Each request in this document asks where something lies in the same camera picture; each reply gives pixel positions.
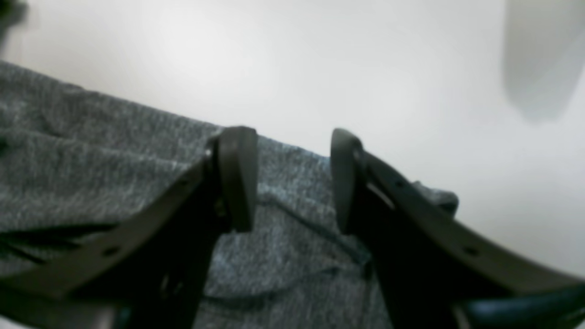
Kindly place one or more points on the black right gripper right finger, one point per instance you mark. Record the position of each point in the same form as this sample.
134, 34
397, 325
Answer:
434, 272

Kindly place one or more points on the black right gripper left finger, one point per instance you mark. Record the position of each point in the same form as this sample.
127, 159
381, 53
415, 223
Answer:
149, 272

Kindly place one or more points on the grey t-shirt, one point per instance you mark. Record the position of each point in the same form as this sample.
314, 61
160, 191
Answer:
74, 161

